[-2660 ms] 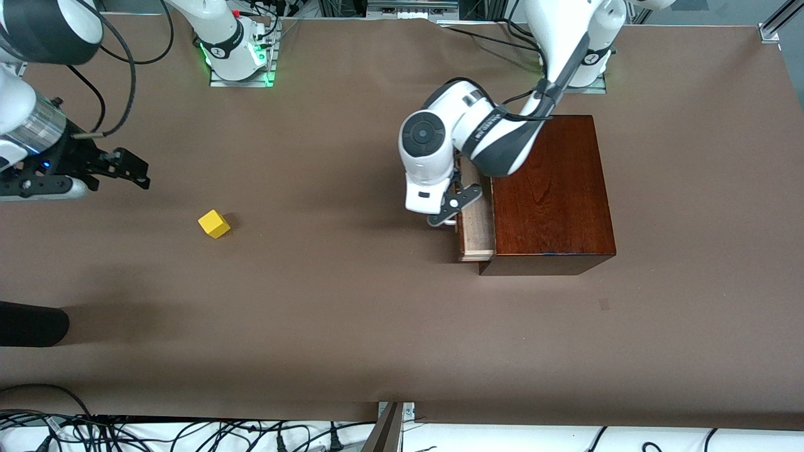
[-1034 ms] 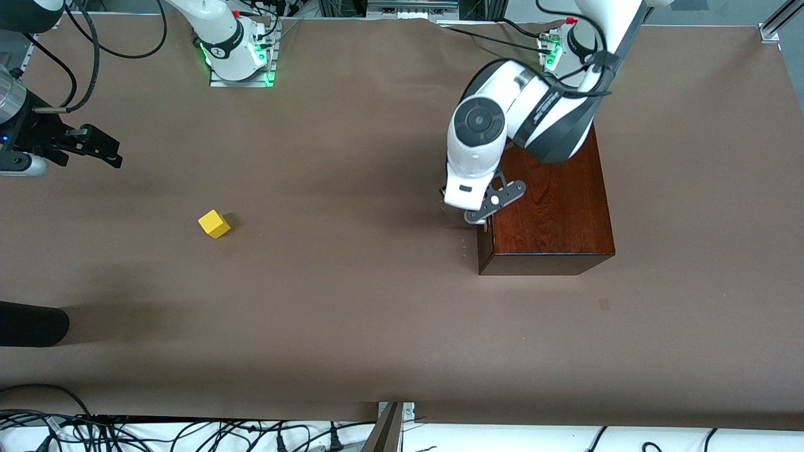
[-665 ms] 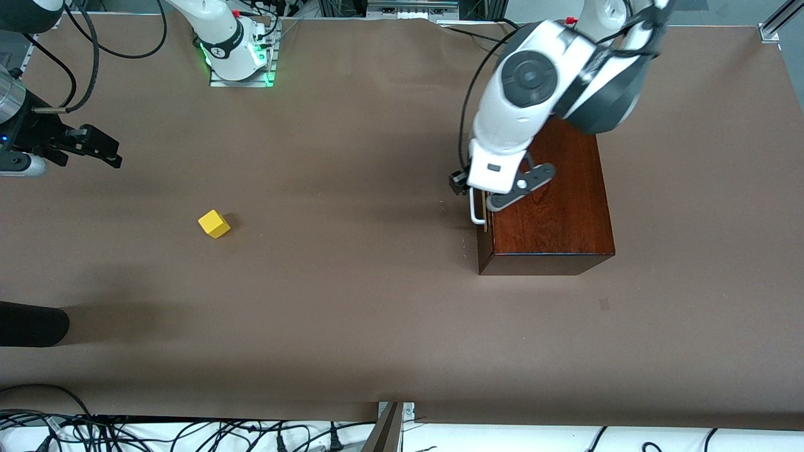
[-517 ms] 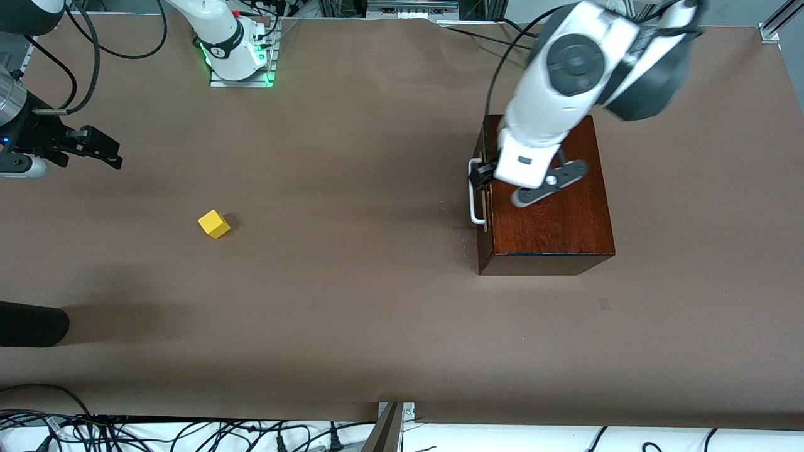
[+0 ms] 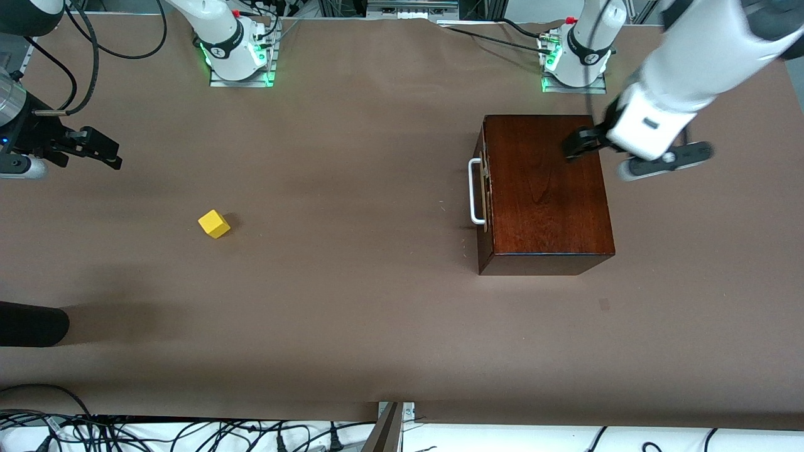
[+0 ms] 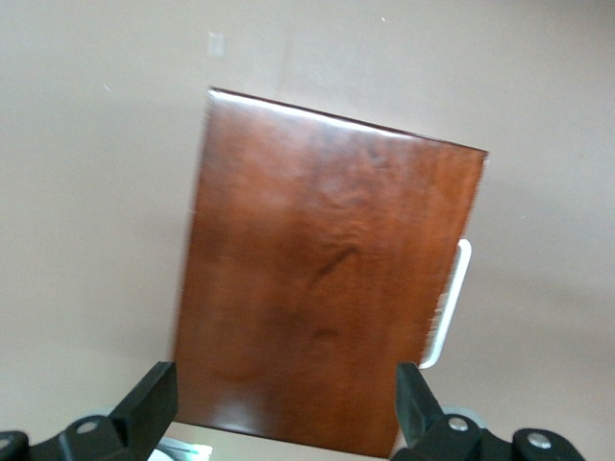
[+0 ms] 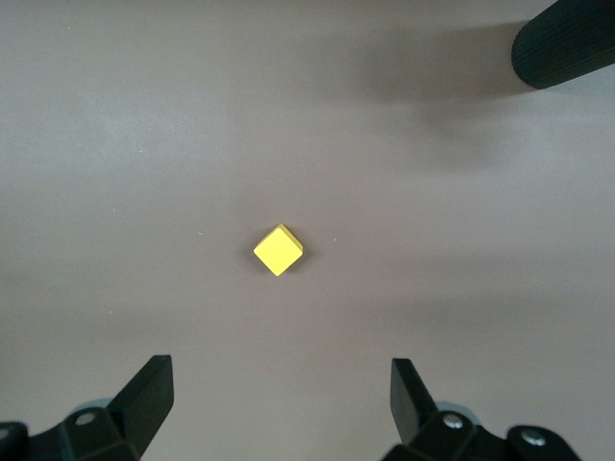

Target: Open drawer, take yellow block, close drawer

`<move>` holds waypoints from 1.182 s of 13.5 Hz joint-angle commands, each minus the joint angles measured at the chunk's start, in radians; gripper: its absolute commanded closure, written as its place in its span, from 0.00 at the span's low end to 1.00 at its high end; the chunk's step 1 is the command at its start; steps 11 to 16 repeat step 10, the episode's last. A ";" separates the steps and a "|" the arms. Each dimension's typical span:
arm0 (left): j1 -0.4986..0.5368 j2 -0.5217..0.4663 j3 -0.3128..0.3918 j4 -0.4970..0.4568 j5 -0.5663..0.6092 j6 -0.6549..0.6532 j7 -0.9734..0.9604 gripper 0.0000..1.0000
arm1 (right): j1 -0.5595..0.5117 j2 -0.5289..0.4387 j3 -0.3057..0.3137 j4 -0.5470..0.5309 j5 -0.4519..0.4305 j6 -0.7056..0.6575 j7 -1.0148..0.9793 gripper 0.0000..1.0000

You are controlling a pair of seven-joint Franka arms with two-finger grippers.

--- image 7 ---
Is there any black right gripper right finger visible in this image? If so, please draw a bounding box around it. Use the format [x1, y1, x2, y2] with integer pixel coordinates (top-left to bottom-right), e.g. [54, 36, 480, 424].
[385, 357, 586, 461]

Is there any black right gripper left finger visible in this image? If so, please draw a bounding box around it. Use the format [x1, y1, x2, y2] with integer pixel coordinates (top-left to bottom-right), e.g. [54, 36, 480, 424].
[0, 353, 175, 461]

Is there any yellow cube block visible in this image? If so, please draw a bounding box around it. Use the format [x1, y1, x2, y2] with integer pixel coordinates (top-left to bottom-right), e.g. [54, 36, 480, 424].
[252, 223, 305, 278]

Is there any brown paper table cover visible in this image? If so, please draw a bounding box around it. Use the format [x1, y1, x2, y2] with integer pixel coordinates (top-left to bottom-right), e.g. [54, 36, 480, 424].
[0, 0, 615, 461]

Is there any black ribbed cylinder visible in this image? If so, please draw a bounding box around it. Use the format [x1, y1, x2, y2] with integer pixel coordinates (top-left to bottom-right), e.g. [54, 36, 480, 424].
[510, 0, 615, 91]

